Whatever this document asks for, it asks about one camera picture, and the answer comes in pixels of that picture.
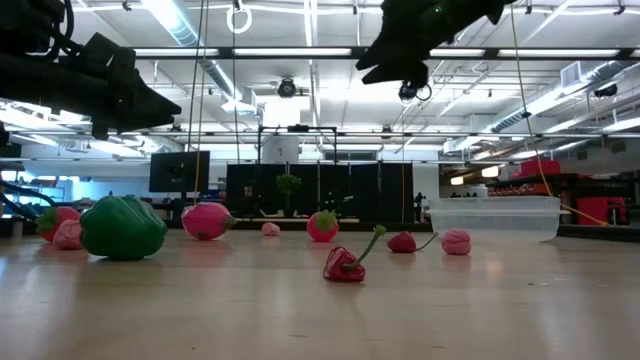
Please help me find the hanging yellow cord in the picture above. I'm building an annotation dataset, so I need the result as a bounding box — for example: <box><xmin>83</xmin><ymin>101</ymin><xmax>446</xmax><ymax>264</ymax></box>
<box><xmin>192</xmin><ymin>0</ymin><xmax>211</xmax><ymax>206</ymax></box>

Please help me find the black partition wall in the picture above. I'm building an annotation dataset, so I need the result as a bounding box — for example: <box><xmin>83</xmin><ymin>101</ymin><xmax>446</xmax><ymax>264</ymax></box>
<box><xmin>225</xmin><ymin>161</ymin><xmax>415</xmax><ymax>225</ymax></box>

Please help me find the black background monitor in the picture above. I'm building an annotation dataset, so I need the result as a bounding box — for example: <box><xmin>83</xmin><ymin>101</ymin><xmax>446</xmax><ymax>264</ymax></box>
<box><xmin>148</xmin><ymin>150</ymin><xmax>211</xmax><ymax>194</ymax></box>

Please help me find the small dark red fruit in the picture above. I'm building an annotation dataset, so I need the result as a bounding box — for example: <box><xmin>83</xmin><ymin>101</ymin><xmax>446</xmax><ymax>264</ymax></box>
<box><xmin>385</xmin><ymin>230</ymin><xmax>440</xmax><ymax>254</ymax></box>

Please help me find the red tool cabinet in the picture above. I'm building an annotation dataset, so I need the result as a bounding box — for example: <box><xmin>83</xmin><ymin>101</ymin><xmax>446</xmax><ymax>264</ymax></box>
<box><xmin>575</xmin><ymin>196</ymin><xmax>630</xmax><ymax>226</ymax></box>

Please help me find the pink dragon fruit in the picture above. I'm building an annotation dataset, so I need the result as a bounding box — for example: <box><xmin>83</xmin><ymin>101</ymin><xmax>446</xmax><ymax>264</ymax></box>
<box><xmin>180</xmin><ymin>201</ymin><xmax>237</xmax><ymax>242</ymax></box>

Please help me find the clear plastic tupperware container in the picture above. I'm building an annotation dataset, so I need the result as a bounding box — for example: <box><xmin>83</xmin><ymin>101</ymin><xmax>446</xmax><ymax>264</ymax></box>
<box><xmin>427</xmin><ymin>195</ymin><xmax>572</xmax><ymax>243</ymax></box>

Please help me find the hanging white ring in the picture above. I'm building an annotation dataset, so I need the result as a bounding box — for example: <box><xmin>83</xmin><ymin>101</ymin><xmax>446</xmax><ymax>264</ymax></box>
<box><xmin>225</xmin><ymin>3</ymin><xmax>254</xmax><ymax>35</ymax></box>

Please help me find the red chili with green stem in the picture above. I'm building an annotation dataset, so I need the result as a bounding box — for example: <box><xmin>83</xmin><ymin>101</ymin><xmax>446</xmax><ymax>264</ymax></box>
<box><xmin>322</xmin><ymin>224</ymin><xmax>388</xmax><ymax>284</ymax></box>

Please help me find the small background tree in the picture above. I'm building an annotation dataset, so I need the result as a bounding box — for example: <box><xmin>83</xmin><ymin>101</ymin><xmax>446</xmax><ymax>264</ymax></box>
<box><xmin>275</xmin><ymin>173</ymin><xmax>303</xmax><ymax>219</ymax></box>

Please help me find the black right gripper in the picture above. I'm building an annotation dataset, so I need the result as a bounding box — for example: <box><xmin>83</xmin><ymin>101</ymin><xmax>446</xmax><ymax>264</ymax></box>
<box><xmin>355</xmin><ymin>0</ymin><xmax>517</xmax><ymax>88</ymax></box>

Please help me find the hanging yellow cable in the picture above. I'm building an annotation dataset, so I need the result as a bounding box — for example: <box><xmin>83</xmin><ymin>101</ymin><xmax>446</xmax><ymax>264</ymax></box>
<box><xmin>508</xmin><ymin>0</ymin><xmax>610</xmax><ymax>228</ymax></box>

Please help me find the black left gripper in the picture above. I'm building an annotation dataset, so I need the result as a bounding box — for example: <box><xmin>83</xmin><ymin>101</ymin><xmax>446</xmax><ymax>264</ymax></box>
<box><xmin>74</xmin><ymin>64</ymin><xmax>183</xmax><ymax>141</ymax></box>

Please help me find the red storage box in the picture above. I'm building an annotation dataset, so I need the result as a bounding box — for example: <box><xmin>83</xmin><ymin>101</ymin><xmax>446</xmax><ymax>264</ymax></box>
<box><xmin>509</xmin><ymin>158</ymin><xmax>562</xmax><ymax>179</ymax></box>

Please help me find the green bell pepper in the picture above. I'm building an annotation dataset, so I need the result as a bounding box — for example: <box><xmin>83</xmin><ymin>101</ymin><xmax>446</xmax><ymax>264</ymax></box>
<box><xmin>79</xmin><ymin>194</ymin><xmax>169</xmax><ymax>262</ymax></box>

